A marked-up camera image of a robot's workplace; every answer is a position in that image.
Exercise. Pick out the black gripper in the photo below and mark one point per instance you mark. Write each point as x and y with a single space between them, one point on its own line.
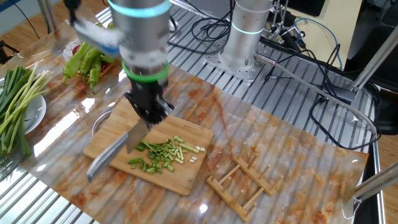
149 93

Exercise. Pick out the steel cleaver knife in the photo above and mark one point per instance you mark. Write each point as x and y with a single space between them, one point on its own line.
105 158

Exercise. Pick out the bamboo cutting board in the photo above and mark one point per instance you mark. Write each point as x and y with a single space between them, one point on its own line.
186 177

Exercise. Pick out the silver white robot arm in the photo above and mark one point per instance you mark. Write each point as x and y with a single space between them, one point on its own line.
143 31

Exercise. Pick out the long cut green garlic piece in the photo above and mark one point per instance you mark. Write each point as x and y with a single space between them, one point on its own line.
189 148

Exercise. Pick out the bunch of green garlic stalks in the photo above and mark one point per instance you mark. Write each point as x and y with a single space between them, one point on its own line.
15 96

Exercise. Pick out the small red vegetable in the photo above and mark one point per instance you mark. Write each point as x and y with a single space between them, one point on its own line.
76 49

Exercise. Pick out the white metal mounting plate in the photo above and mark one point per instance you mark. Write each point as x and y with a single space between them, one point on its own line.
245 74

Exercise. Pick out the grey round plate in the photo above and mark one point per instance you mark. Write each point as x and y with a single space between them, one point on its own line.
35 115

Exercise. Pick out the wooden peg rack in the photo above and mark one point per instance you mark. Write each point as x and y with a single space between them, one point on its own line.
255 177

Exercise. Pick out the marble pattern table mat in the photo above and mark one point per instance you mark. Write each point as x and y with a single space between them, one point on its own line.
280 140

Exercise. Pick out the black stand leg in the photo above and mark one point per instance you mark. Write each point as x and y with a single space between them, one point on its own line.
6 51

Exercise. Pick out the metal clamp stand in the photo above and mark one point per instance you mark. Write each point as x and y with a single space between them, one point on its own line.
281 29

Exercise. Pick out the grey flexible conduit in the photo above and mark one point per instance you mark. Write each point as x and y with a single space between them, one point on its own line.
311 86

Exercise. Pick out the cream yellow panel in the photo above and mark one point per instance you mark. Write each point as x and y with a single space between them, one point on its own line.
320 37

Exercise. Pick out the black screen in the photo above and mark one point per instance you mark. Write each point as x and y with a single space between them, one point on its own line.
306 7

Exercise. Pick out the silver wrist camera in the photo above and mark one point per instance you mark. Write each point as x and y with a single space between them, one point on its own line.
99 39

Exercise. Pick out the aluminium frame post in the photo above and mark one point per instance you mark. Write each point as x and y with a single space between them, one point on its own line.
373 60
46 15
376 183

